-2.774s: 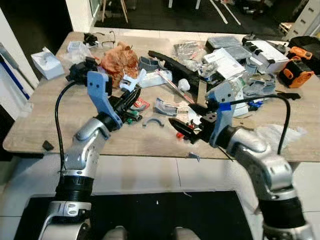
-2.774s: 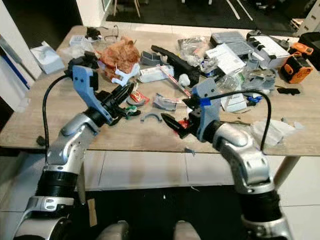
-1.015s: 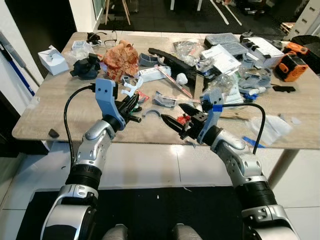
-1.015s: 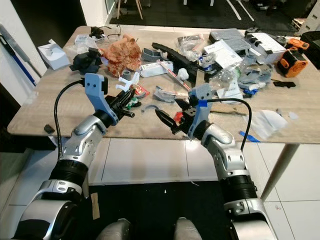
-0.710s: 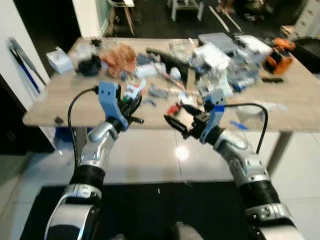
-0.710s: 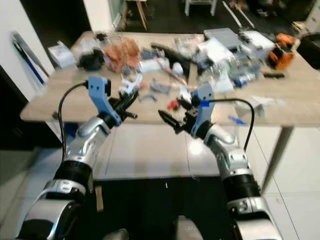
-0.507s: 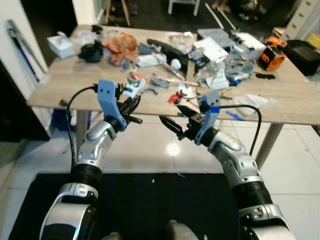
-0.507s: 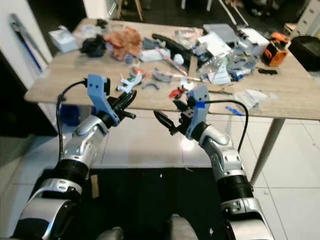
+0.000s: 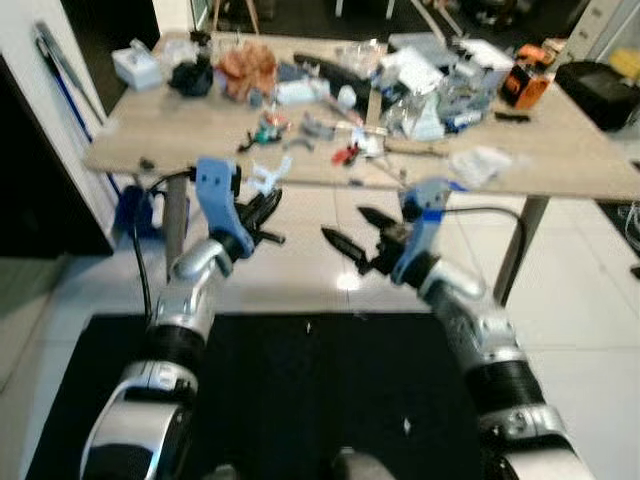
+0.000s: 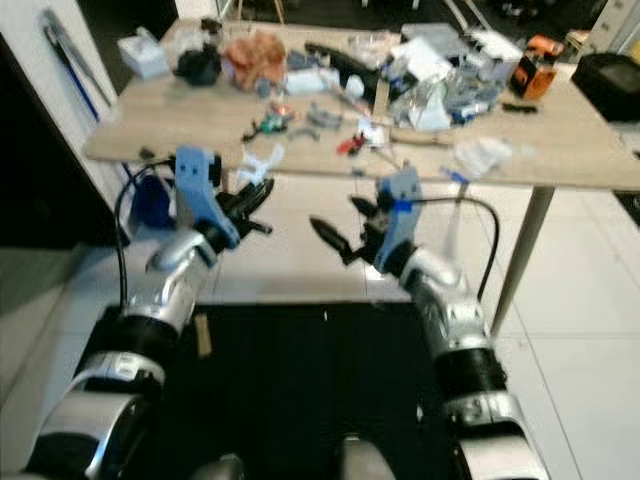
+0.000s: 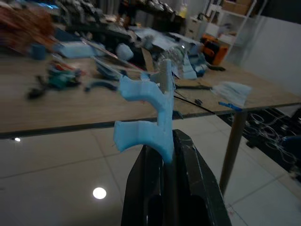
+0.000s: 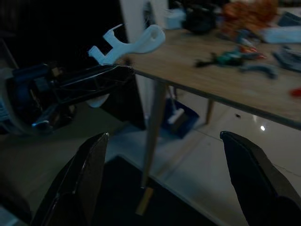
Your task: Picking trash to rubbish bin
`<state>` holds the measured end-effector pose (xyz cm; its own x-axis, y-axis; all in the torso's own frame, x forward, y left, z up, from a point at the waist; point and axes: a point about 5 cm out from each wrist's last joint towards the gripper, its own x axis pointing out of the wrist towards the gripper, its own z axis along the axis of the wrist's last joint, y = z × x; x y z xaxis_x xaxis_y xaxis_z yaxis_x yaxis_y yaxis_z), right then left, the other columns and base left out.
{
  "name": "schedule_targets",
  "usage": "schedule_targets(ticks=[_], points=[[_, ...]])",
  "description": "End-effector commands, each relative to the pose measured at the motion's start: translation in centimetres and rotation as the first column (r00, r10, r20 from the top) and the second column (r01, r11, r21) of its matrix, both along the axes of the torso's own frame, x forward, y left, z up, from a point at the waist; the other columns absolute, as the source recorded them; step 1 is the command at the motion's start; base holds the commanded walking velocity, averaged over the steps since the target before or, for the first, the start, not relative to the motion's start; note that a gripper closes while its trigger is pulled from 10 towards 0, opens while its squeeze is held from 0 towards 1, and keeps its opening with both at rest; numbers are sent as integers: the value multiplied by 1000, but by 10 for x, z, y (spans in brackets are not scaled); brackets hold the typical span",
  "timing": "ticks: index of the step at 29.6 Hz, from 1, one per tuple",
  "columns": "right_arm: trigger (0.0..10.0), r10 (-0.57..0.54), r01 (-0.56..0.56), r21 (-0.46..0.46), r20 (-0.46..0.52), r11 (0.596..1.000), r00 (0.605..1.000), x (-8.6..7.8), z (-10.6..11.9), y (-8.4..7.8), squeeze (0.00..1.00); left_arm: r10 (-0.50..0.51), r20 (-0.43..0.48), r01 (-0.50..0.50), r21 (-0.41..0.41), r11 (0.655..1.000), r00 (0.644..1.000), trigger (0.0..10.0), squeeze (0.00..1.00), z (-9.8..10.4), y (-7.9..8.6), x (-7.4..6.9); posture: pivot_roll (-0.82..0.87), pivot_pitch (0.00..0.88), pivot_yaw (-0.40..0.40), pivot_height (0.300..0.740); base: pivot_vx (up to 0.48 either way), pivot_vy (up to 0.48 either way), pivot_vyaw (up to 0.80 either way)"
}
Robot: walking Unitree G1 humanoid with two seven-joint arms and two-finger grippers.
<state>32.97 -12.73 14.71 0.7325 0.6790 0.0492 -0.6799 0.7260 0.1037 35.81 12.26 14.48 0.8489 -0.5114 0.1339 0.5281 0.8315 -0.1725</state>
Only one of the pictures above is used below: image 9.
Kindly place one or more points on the small green and red part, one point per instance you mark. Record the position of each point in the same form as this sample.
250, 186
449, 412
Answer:
270, 130

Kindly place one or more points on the blue container under table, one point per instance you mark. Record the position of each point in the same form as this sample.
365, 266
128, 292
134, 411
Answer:
135, 212

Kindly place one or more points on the black floor mat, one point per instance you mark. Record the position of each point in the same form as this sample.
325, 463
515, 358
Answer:
300, 400

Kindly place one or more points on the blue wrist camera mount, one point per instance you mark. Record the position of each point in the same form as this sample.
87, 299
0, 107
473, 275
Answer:
425, 215
215, 195

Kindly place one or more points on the small red clip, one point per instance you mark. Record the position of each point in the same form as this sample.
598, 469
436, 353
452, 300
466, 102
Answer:
346, 155

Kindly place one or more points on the grey metal table leg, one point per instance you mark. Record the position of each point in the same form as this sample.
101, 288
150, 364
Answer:
522, 240
176, 215

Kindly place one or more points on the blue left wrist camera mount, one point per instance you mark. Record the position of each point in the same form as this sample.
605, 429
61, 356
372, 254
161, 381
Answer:
215, 195

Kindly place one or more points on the grey robot leg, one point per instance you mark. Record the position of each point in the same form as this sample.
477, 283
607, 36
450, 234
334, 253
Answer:
362, 466
222, 473

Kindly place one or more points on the wooden chair legs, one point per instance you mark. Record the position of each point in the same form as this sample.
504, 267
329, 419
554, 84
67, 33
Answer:
235, 14

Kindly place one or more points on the black case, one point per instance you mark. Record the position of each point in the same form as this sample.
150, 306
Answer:
600, 95

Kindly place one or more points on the white paper sheet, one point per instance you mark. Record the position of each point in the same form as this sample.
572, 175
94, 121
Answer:
412, 70

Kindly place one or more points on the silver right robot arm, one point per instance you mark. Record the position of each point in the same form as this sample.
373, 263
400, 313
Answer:
480, 335

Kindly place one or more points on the pale blue small box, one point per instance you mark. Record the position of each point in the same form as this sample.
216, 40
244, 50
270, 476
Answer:
137, 66

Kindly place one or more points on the orange and black power tool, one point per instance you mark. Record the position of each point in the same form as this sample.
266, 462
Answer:
525, 80

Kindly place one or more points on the black lumpy object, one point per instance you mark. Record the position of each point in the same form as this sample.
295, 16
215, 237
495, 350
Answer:
193, 78

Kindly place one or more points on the long black tool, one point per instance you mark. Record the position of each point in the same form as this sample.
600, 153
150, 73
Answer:
335, 75

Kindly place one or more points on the small grey part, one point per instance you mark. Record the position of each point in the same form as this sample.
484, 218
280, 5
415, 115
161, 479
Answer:
317, 127

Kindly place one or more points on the small flat black part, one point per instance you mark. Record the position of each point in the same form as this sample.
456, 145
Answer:
512, 116

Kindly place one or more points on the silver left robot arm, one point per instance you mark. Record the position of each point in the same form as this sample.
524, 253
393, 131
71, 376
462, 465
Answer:
185, 290

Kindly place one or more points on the wooden stick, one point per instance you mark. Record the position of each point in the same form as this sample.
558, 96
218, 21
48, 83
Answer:
420, 149

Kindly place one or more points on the white crumpled trash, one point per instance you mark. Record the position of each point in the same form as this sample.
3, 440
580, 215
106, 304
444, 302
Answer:
480, 166

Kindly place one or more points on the grey right robot leg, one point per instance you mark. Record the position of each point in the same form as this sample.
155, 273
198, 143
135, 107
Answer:
362, 466

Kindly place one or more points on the grey left robot leg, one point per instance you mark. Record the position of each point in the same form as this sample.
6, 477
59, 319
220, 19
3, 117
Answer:
222, 473

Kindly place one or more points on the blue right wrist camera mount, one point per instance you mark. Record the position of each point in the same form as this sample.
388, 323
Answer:
425, 215

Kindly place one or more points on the clear plastic bag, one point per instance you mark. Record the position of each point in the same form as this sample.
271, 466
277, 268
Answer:
415, 115

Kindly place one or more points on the black cabinet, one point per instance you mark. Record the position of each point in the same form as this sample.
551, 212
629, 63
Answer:
45, 180

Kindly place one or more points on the white plastic scrap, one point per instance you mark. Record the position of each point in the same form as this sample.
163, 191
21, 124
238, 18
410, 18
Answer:
268, 175

